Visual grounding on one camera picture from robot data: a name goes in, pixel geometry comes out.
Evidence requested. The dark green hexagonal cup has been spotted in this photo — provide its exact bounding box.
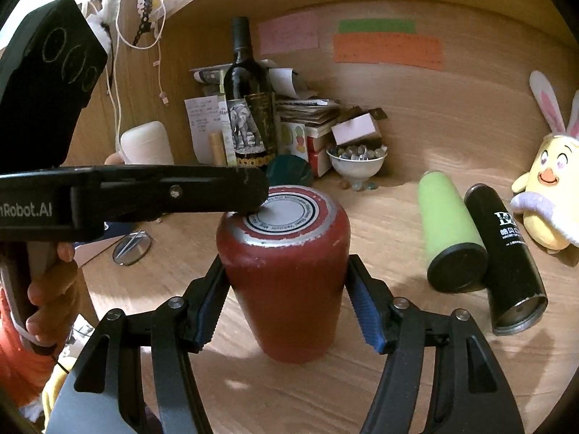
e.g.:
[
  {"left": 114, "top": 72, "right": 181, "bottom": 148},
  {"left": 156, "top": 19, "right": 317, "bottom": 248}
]
[{"left": 266, "top": 154, "right": 314, "bottom": 187}]

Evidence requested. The small round mirror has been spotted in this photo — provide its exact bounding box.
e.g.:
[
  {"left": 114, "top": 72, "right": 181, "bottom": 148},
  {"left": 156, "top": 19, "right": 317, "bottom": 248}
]
[{"left": 112, "top": 230, "right": 152, "bottom": 267}]

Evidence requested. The stack of books and papers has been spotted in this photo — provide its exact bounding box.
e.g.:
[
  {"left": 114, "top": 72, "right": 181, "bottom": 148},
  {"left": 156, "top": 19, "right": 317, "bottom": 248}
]
[{"left": 189, "top": 58, "right": 390, "bottom": 179}]

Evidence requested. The red thermos cup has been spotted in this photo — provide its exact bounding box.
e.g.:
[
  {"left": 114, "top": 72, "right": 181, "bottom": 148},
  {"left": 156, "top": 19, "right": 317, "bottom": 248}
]
[{"left": 216, "top": 185, "right": 350, "bottom": 363}]

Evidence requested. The pink sticky note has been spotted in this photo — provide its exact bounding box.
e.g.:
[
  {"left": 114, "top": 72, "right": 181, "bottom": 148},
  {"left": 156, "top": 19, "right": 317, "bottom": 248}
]
[{"left": 258, "top": 11, "right": 319, "bottom": 55}]

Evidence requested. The yellow cylindrical stick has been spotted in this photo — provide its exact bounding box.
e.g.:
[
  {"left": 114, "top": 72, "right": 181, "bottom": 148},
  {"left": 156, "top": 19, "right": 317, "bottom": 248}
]
[{"left": 209, "top": 131, "right": 228, "bottom": 167}]

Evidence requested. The white hanging cord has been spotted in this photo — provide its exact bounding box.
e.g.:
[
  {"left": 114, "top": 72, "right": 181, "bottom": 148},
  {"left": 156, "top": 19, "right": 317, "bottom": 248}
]
[{"left": 85, "top": 0, "right": 170, "bottom": 155}]

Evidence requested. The orange sticky note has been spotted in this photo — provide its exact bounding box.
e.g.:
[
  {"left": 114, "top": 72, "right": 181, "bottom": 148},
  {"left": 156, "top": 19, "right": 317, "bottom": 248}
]
[{"left": 333, "top": 33, "right": 444, "bottom": 71}]

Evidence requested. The green sticky note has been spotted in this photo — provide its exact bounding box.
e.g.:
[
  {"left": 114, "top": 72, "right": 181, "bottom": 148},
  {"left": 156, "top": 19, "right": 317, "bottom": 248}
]
[{"left": 338, "top": 18, "right": 416, "bottom": 33}]

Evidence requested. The white fluffy pompom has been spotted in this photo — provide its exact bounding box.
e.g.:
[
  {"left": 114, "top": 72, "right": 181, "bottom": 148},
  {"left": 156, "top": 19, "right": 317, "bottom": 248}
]
[{"left": 86, "top": 14, "right": 112, "bottom": 55}]

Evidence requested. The dark wine bottle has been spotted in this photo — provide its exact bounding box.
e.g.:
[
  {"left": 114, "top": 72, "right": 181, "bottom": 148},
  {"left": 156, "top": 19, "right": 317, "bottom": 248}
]
[{"left": 224, "top": 17, "right": 277, "bottom": 169}]

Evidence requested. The left hand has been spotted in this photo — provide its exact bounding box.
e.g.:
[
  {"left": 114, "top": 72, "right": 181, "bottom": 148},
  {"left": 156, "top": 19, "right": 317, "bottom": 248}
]
[{"left": 26, "top": 243, "right": 80, "bottom": 352}]

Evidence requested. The pink mug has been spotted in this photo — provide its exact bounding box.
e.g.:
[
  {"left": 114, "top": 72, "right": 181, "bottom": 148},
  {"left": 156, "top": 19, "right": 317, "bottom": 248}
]
[{"left": 105, "top": 120, "right": 175, "bottom": 166}]

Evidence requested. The white paper note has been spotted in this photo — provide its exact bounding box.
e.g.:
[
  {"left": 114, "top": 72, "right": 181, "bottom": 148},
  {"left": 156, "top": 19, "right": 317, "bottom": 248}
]
[{"left": 185, "top": 95, "right": 223, "bottom": 166}]

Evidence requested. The green thermos cup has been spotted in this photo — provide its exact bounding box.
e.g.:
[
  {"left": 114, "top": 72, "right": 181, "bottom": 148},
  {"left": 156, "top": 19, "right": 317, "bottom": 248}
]
[{"left": 418, "top": 170, "right": 488, "bottom": 293}]

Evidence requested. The black thermos cup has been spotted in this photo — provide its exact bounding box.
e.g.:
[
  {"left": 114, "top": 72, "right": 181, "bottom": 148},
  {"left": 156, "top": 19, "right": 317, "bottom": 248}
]
[{"left": 464, "top": 183, "right": 549, "bottom": 336}]

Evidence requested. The white bowl with pebbles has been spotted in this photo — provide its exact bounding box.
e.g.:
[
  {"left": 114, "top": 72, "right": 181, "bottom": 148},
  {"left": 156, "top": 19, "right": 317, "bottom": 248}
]
[{"left": 326, "top": 144, "right": 388, "bottom": 191}]

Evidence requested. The yellow chick plush toy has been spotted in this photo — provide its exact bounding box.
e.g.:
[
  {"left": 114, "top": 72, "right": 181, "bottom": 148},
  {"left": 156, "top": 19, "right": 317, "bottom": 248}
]
[{"left": 510, "top": 71, "right": 578, "bottom": 254}]

